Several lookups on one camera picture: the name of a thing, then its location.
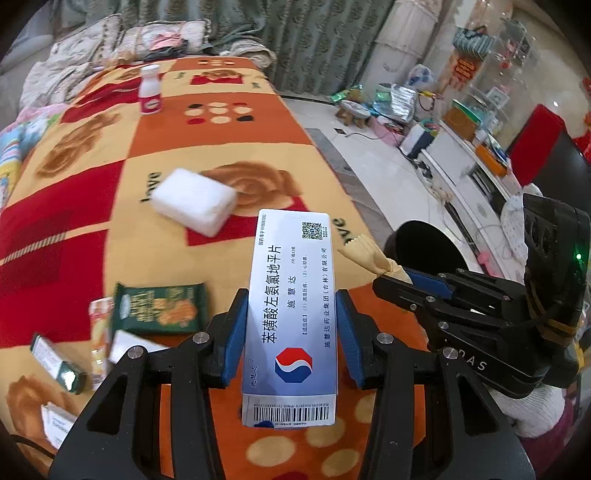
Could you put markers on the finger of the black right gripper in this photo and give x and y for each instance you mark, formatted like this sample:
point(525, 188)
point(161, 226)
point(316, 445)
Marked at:
point(431, 310)
point(465, 284)

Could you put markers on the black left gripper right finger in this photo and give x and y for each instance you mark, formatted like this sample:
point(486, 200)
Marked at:
point(432, 417)

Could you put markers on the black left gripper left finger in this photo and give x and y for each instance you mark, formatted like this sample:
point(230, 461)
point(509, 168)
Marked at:
point(116, 436)

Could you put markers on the beige wrapper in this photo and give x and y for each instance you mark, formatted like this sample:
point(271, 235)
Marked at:
point(364, 252)

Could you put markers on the green white medicine box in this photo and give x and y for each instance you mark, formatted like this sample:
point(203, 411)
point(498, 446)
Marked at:
point(64, 371)

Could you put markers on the orange snack wrapper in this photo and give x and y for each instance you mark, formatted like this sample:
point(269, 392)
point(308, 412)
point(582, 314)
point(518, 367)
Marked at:
point(100, 312)

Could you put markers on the green snack packet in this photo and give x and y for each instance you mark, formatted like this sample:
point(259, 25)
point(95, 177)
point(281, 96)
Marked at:
point(163, 310)

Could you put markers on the blue white medicine box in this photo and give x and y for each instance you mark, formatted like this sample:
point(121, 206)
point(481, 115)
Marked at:
point(290, 373)

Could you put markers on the white foam block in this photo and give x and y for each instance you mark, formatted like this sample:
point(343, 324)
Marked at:
point(198, 203)

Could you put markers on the white sachet packet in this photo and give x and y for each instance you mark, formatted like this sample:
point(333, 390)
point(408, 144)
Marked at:
point(122, 341)

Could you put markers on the black trash bin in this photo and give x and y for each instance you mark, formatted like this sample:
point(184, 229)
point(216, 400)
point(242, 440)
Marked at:
point(425, 248)

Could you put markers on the white gloved right hand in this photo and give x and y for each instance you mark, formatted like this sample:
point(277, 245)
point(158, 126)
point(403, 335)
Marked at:
point(534, 415)

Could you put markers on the grey floor rug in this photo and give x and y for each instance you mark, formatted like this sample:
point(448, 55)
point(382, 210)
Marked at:
point(369, 210)

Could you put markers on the baby doll in blanket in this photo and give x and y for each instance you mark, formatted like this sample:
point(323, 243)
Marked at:
point(513, 222)

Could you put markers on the white tv cabinet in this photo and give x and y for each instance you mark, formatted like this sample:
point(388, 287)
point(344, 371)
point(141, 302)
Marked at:
point(471, 199)

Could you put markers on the red cloth on television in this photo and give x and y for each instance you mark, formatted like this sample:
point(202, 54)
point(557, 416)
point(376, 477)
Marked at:
point(531, 148)

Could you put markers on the black flat television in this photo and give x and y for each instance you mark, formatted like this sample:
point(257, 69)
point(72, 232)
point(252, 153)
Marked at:
point(566, 175)

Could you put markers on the silver insulated bag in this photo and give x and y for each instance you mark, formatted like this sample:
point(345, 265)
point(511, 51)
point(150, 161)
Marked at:
point(395, 102)

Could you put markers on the small wooden stool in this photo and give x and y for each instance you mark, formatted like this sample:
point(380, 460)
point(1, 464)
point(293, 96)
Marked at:
point(353, 113)

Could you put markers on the orange patterned bed blanket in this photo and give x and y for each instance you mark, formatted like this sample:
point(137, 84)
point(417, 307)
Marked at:
point(80, 221)

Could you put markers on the striped tote bag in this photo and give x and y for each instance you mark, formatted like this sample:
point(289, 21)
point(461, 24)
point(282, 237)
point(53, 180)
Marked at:
point(475, 43)

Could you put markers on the green patterned curtain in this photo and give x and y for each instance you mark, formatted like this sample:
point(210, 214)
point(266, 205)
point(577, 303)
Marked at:
point(321, 46)

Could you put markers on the blue cartoon quilt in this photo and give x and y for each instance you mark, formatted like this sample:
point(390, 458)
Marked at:
point(19, 138)

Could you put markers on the white pink yogurt bottle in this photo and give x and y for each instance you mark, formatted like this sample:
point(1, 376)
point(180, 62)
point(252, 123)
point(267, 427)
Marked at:
point(149, 92)

